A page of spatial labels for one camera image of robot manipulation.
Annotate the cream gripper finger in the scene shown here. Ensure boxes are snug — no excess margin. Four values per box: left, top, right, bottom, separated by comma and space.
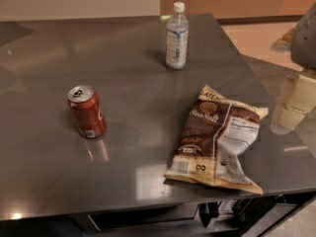
279, 70, 316, 115
270, 105, 305, 135

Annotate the brown sea salt chip bag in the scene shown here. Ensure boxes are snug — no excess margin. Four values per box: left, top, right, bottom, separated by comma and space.
165, 86, 269, 195

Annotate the clear plastic water bottle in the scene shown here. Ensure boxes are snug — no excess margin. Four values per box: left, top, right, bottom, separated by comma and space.
166, 2, 189, 69

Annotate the black drawer under table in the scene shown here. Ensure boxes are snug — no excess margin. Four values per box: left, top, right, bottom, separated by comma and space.
73, 192, 315, 237

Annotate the red soda can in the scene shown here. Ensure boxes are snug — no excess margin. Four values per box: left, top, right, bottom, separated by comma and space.
67, 85, 106, 138

